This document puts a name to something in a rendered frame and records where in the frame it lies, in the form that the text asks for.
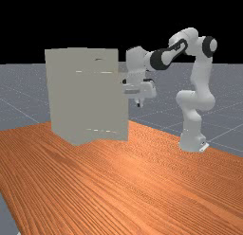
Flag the pale cabinet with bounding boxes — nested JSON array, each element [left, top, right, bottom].
[[44, 46, 130, 148]]

